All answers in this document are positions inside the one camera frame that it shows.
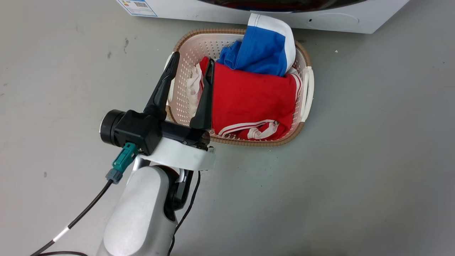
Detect blue and white garment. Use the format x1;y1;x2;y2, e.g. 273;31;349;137
216;13;297;78

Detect thin black cable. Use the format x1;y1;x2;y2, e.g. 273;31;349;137
167;171;201;256

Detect white crumpled cloth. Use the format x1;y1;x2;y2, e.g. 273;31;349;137
186;64;205;118

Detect teal grey cable connector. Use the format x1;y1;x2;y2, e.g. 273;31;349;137
105;143;139;184

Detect white washing machine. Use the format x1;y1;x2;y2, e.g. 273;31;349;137
116;0;411;34

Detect round white filter cover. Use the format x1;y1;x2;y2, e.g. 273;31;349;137
306;13;360;32

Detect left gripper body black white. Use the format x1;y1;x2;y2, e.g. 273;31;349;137
137;121;216;171

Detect thick black cable white band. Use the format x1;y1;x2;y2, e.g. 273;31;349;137
30;179;114;256

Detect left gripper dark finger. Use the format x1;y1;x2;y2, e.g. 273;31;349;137
144;52;181;121
189;58;216;130

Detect red garment white stripes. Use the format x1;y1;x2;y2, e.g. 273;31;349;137
199;56;303;141

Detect dark glass washing machine door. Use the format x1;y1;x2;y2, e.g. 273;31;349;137
197;0;367;13

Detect blue white energy label sticker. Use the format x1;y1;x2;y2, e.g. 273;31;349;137
116;0;158;17

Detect beige perforated laundry basket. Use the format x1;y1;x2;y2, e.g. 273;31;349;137
164;28;315;148

